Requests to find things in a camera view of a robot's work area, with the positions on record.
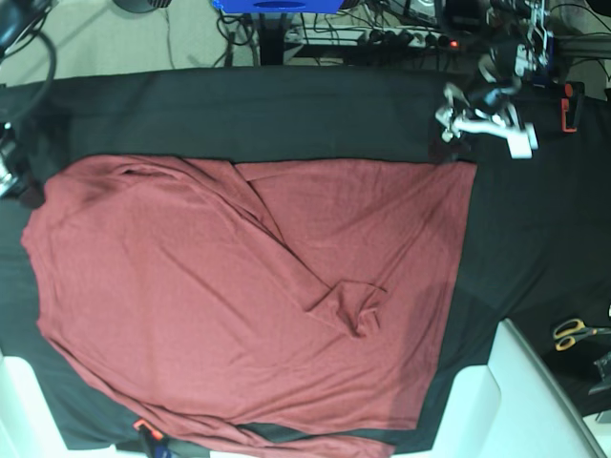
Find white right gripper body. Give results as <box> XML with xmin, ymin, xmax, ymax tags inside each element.
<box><xmin>1</xmin><ymin>122</ymin><xmax>23</xmax><ymax>198</ymax></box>

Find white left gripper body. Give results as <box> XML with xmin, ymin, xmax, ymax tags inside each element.
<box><xmin>434</xmin><ymin>83</ymin><xmax>538</xmax><ymax>159</ymax></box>

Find maroon long-sleeve T-shirt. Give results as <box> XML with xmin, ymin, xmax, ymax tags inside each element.
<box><xmin>22</xmin><ymin>156</ymin><xmax>476</xmax><ymax>457</ymax></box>

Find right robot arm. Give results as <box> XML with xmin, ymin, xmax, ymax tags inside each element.
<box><xmin>1</xmin><ymin>1</ymin><xmax>57</xmax><ymax>209</ymax></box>

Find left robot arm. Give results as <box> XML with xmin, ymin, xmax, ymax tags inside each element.
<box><xmin>428</xmin><ymin>1</ymin><xmax>553</xmax><ymax>163</ymax></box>

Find orange black clamp right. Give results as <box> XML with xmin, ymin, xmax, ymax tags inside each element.
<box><xmin>560</xmin><ymin>81</ymin><xmax>585</xmax><ymax>134</ymax></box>

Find orange black clamp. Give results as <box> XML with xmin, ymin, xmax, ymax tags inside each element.
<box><xmin>133</xmin><ymin>419</ymin><xmax>174</xmax><ymax>458</ymax></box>
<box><xmin>560</xmin><ymin>81</ymin><xmax>585</xmax><ymax>134</ymax></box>

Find white power strip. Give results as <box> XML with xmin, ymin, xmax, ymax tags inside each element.
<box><xmin>284</xmin><ymin>24</ymin><xmax>439</xmax><ymax>48</ymax></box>

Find black round base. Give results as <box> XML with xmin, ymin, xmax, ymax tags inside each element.
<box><xmin>113</xmin><ymin>0</ymin><xmax>172</xmax><ymax>14</ymax></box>

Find white foam block left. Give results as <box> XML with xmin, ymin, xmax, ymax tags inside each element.
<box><xmin>1</xmin><ymin>356</ymin><xmax>67</xmax><ymax>458</ymax></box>

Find blue plastic bin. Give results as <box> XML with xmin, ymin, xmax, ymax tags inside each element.
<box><xmin>212</xmin><ymin>0</ymin><xmax>344</xmax><ymax>14</ymax></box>

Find black metal tool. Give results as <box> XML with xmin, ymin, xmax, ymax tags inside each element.
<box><xmin>588</xmin><ymin>353</ymin><xmax>611</xmax><ymax>395</ymax></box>

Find orange black clamp bottom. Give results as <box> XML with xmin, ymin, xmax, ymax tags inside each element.
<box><xmin>133</xmin><ymin>419</ymin><xmax>174</xmax><ymax>458</ymax></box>

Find blue clamp handle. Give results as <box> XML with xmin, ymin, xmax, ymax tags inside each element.
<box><xmin>532</xmin><ymin>33</ymin><xmax>554</xmax><ymax>87</ymax></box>

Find yellow-handled scissors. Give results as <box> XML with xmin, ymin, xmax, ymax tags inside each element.
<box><xmin>552</xmin><ymin>318</ymin><xmax>610</xmax><ymax>352</ymax></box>

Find black stand post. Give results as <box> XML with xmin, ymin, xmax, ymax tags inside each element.
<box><xmin>253</xmin><ymin>13</ymin><xmax>292</xmax><ymax>66</ymax></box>

